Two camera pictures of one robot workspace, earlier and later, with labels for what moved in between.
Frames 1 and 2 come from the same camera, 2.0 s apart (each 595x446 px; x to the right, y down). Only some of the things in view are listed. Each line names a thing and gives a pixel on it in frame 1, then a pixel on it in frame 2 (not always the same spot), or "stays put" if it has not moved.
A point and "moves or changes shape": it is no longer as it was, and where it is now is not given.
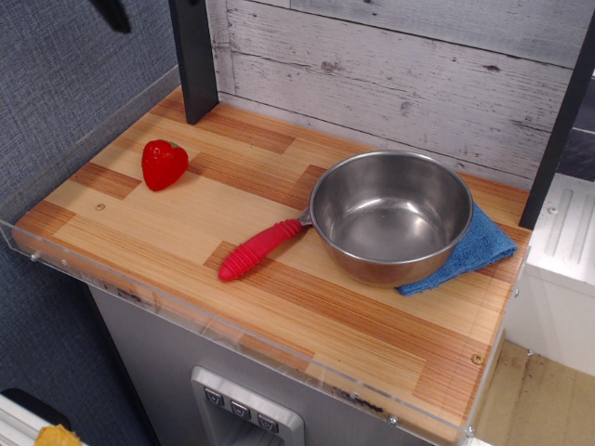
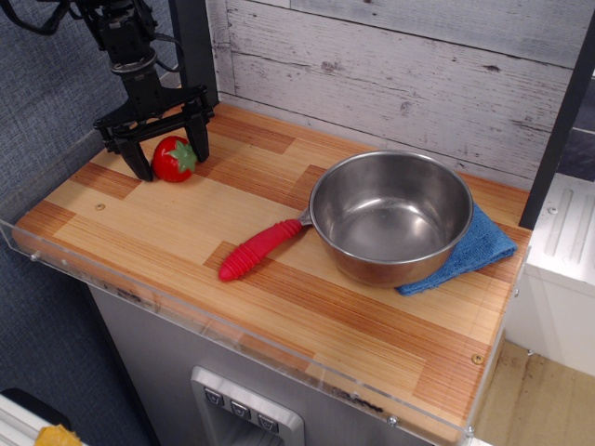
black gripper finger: x=114 y=12 → x=151 y=108
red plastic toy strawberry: x=163 y=163 moves or changes shape
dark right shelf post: x=556 y=153 stays put
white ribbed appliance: x=552 y=309 stays put
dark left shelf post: x=191 y=32 stays put
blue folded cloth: x=484 y=244 stays put
